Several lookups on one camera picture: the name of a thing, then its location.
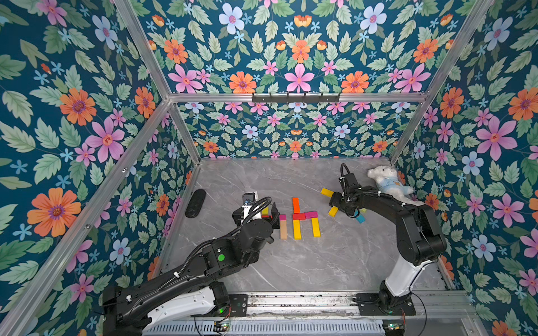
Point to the natural wood block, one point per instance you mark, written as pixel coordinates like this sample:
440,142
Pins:
283,229

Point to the white vented strip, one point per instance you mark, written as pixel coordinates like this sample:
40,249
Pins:
269,327

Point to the white teddy bear plush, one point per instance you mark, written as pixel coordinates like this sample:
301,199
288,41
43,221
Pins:
387,181

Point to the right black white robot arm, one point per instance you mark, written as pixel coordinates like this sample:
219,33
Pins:
419,237

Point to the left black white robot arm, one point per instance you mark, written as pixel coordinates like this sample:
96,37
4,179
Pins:
194,288

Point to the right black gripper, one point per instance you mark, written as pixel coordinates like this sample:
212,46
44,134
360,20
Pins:
340,201

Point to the metal hook rail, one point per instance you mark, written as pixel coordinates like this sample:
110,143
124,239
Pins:
285,98

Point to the black oval remote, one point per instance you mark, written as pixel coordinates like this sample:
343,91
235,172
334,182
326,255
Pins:
195,204

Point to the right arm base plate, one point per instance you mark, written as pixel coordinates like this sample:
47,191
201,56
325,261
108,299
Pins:
375,304

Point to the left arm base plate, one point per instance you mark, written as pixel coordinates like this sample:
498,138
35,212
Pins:
237,305

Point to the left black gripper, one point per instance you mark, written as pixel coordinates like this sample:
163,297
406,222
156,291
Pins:
274,217

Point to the teal block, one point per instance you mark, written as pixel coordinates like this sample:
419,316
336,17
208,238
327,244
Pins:
360,218

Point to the yellow block at pile top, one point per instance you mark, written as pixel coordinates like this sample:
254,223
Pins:
327,192

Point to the orange block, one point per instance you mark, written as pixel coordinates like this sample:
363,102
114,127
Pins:
296,205

